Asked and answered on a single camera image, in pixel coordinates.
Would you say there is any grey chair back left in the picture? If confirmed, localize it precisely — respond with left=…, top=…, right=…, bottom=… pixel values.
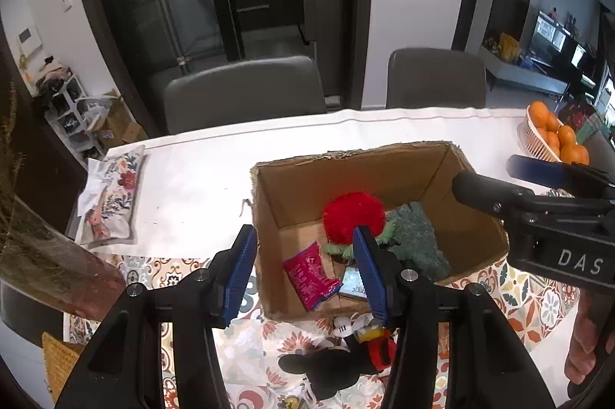
left=164, top=56, right=326, bottom=134

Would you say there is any grey chair back right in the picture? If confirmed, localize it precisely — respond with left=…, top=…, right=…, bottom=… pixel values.
left=386, top=48, right=486, bottom=109

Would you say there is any green red plush toy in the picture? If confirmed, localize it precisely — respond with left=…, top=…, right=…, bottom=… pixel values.
left=322, top=193, right=451, bottom=281

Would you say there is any orange fruits pile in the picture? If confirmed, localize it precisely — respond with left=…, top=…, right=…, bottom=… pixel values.
left=527, top=101, right=589, bottom=165

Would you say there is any Mickey Mouse plush toy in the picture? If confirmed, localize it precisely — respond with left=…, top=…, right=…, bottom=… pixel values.
left=278, top=314, right=396, bottom=402

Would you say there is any blue tissue pack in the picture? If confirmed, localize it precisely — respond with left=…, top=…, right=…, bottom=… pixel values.
left=339, top=265, right=367, bottom=300

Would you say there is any white shoe rack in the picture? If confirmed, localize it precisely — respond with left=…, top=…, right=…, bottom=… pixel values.
left=45, top=75, right=108, bottom=168

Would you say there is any patterned tile table runner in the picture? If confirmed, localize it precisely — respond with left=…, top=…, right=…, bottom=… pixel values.
left=104, top=255, right=580, bottom=408

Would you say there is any brown cardboard box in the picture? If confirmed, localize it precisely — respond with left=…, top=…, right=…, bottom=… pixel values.
left=251, top=141, right=509, bottom=321

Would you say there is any floral fabric tissue pouch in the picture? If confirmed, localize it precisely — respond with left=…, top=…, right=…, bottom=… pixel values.
left=76, top=146, right=145, bottom=248

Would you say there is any pink snack packet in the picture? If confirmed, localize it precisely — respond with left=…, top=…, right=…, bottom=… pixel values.
left=283, top=241, right=342, bottom=311

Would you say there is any white fruit basket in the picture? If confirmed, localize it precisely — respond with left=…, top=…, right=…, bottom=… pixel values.
left=517, top=107, right=561, bottom=162

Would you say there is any woven wicker basket box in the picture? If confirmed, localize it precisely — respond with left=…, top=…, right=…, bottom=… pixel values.
left=42, top=332, right=85, bottom=403

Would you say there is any person's right hand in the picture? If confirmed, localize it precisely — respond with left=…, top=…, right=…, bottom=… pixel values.
left=564, top=289, right=599, bottom=385

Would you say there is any glass vase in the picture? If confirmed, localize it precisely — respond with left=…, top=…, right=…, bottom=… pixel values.
left=1, top=196, right=125, bottom=321

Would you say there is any yellow minion toy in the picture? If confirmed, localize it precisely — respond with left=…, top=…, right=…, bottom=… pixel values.
left=276, top=393, right=314, bottom=409

